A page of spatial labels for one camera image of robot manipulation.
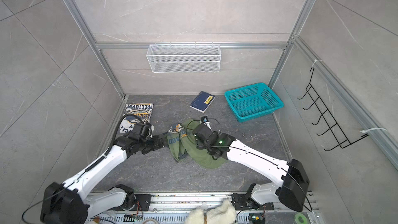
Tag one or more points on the white fluffy plush toy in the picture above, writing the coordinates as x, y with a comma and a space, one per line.
224, 214

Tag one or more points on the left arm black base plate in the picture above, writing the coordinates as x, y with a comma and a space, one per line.
140, 202

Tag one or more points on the aluminium mounting rail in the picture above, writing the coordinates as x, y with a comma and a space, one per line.
174, 208

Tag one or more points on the navy blue book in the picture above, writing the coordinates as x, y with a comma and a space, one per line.
202, 101

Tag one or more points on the white wire mesh shelf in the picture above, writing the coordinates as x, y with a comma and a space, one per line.
184, 58

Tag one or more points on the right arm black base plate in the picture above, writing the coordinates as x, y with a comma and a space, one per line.
239, 202

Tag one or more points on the green tank top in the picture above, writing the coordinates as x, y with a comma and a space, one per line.
182, 143

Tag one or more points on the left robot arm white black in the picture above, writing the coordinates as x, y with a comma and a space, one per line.
69, 202

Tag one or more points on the white tank top navy trim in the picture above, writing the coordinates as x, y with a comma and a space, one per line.
142, 110

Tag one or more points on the black wire hook rack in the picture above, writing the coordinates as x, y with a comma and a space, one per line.
327, 117

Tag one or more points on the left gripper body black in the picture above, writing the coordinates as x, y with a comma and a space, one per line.
153, 144

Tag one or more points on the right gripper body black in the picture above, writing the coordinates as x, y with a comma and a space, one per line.
202, 146

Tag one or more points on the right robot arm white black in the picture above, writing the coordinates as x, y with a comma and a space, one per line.
288, 184

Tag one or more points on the green tape roll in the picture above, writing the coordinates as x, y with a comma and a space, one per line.
300, 218

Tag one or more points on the teal plastic basket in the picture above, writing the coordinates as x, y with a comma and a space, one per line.
252, 101

